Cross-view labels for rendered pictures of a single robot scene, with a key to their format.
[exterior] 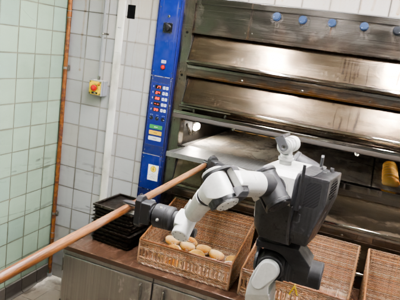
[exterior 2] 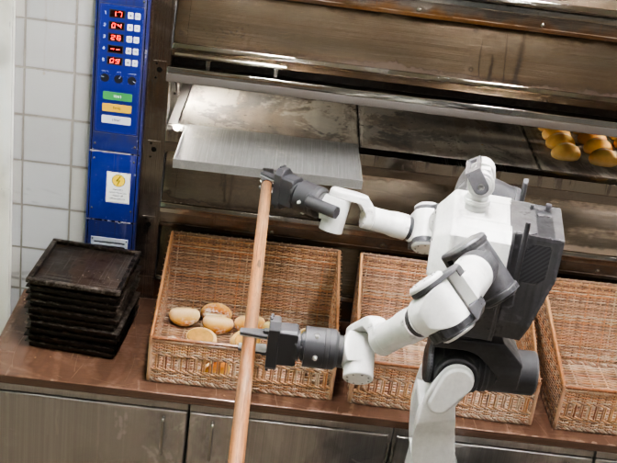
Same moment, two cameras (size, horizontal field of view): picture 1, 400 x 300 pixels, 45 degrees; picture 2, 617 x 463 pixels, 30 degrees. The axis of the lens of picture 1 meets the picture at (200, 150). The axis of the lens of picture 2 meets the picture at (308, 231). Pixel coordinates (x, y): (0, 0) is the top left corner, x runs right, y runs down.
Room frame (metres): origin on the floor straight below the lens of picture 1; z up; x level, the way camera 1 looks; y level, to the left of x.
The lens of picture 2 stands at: (-0.30, 0.94, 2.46)
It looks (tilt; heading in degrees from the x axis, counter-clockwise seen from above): 25 degrees down; 338
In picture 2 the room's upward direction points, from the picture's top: 8 degrees clockwise
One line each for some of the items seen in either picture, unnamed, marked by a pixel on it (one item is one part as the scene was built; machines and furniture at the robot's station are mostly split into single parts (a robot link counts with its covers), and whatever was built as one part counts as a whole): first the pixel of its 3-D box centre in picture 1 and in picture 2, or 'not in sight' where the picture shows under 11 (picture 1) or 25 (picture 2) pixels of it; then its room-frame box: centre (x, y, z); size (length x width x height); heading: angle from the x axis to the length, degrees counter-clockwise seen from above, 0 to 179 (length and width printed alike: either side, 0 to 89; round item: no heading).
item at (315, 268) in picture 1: (289, 261); (481, 357); (1.87, -0.44, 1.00); 0.28 x 0.13 x 0.18; 71
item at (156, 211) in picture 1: (151, 213); (295, 345); (1.68, 0.14, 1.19); 0.12 x 0.10 x 0.13; 71
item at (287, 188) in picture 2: (216, 169); (295, 193); (2.46, -0.10, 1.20); 0.12 x 0.10 x 0.13; 36
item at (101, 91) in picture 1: (97, 87); not in sight; (3.16, 0.73, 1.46); 0.10 x 0.07 x 0.10; 70
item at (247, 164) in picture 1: (220, 157); (270, 151); (2.78, -0.13, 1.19); 0.55 x 0.36 x 0.03; 71
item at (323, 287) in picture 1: (300, 268); (442, 334); (2.44, -0.64, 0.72); 0.56 x 0.49 x 0.28; 69
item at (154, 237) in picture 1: (199, 239); (248, 311); (2.64, -0.07, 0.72); 0.56 x 0.49 x 0.28; 71
